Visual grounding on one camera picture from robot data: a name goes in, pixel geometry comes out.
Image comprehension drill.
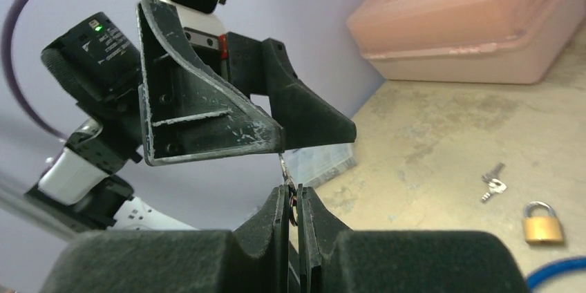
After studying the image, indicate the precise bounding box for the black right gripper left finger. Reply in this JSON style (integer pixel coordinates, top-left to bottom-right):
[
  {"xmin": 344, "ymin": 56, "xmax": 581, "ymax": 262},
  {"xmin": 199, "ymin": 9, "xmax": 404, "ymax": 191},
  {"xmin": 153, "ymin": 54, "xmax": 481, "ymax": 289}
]
[{"xmin": 41, "ymin": 186, "xmax": 289, "ymax": 292}]

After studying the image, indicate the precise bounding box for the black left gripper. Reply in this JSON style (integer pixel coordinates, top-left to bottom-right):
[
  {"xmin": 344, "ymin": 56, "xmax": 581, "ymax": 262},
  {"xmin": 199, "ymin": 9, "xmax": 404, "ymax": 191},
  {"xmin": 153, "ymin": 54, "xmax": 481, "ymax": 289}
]
[{"xmin": 137, "ymin": 0, "xmax": 357, "ymax": 166}]

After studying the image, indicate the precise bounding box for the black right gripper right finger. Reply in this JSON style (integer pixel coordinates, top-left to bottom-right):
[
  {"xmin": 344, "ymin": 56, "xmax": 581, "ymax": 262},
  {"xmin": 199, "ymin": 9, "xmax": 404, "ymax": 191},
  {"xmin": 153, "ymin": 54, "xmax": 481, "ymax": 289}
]
[{"xmin": 297, "ymin": 187, "xmax": 529, "ymax": 292}]

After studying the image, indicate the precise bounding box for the small padlock key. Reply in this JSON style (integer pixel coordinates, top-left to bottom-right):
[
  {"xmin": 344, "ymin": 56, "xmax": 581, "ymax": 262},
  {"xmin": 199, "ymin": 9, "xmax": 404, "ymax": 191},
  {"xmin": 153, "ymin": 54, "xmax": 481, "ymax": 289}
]
[{"xmin": 278, "ymin": 153, "xmax": 298, "ymax": 227}]

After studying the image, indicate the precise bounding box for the brass padlock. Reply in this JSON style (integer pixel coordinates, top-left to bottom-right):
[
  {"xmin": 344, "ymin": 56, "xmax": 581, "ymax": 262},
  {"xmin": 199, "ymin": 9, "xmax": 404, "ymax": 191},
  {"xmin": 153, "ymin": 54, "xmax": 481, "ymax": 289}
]
[{"xmin": 522, "ymin": 200, "xmax": 565, "ymax": 244}]

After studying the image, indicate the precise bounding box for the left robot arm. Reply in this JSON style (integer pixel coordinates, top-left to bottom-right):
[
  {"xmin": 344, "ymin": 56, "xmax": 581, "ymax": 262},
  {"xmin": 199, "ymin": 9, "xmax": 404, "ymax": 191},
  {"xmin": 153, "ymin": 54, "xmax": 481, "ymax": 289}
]
[{"xmin": 26, "ymin": 0, "xmax": 357, "ymax": 232}]

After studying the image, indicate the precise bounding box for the clear plastic screw organizer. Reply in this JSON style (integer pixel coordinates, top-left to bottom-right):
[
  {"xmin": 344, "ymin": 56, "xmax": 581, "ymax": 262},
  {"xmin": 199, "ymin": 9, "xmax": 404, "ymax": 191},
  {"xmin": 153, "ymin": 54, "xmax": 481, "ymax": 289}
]
[{"xmin": 284, "ymin": 143, "xmax": 357, "ymax": 187}]

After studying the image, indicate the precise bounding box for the pink plastic toolbox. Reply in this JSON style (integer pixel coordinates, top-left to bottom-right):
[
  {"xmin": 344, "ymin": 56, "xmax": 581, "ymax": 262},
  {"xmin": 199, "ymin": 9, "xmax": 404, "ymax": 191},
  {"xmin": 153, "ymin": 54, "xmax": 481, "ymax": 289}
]
[{"xmin": 347, "ymin": 0, "xmax": 585, "ymax": 84}]

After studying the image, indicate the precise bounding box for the silver key on ring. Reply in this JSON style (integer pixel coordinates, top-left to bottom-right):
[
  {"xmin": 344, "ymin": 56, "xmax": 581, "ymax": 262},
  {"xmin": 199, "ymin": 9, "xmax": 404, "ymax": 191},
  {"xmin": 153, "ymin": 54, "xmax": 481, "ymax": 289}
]
[{"xmin": 481, "ymin": 162, "xmax": 505, "ymax": 184}]

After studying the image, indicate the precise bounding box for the blue cable lock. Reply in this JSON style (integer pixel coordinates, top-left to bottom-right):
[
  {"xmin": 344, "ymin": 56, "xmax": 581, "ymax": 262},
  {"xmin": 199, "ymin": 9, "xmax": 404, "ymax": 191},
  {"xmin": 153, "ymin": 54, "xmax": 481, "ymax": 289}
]
[{"xmin": 526, "ymin": 256, "xmax": 585, "ymax": 291}]

